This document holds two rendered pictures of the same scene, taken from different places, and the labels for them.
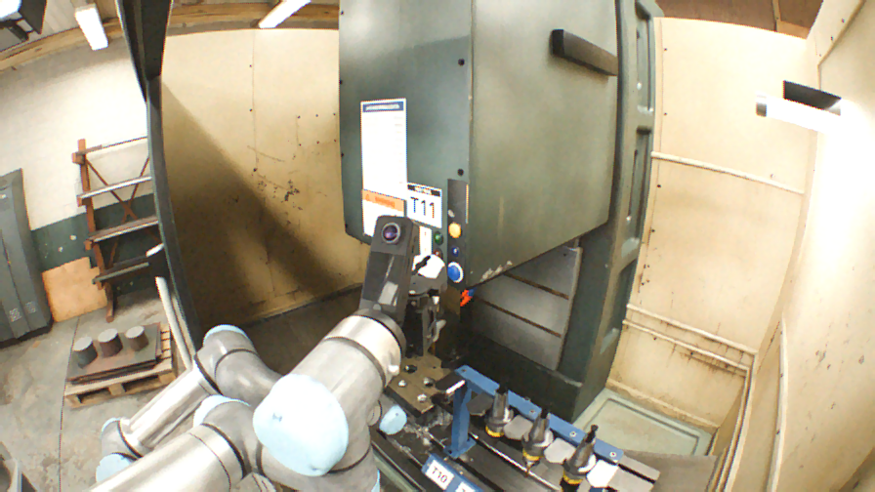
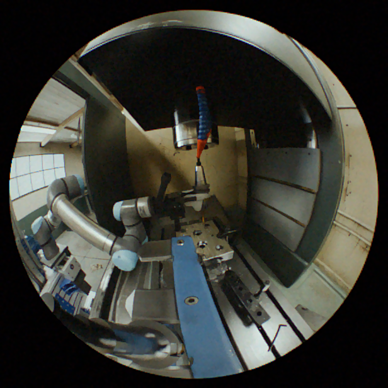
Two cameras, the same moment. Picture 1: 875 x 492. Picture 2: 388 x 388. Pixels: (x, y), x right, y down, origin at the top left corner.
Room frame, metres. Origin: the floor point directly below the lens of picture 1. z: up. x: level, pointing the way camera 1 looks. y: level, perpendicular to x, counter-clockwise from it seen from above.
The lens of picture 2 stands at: (0.64, -0.18, 1.36)
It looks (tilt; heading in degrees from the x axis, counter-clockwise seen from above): 17 degrees down; 33
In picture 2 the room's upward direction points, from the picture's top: 6 degrees counter-clockwise
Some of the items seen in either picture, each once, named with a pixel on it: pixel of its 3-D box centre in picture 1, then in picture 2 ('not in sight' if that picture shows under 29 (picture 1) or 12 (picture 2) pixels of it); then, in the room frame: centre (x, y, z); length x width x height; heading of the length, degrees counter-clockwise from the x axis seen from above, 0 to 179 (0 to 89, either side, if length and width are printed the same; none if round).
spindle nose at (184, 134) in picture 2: not in sight; (195, 131); (0.98, 0.01, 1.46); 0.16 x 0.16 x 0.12
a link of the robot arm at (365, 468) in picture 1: (325, 467); not in sight; (0.22, 0.11, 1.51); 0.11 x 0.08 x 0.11; 77
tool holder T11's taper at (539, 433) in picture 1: (541, 426); not in sight; (0.51, -0.21, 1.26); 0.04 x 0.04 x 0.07
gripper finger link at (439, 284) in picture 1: (428, 284); not in sight; (0.42, 0.01, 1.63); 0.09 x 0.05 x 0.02; 163
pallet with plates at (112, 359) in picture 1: (114, 353); not in sight; (1.74, 2.82, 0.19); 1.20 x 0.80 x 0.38; 128
